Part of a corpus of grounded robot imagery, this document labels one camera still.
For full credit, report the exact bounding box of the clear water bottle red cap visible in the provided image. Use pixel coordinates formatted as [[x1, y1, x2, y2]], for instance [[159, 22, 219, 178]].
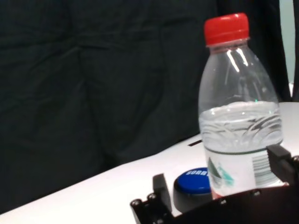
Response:
[[198, 13, 284, 201]]

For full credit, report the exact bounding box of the black curtain backdrop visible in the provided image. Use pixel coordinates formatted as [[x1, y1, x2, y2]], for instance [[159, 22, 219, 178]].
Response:
[[0, 0, 299, 214]]

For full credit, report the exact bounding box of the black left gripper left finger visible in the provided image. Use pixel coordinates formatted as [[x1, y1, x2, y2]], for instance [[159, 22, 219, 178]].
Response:
[[129, 174, 174, 224]]

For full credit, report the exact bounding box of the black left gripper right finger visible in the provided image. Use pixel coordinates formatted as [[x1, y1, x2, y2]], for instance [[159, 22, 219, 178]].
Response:
[[266, 144, 299, 188]]

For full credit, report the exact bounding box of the blue push button black base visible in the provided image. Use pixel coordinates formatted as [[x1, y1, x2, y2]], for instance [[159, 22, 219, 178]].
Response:
[[172, 167, 214, 214]]

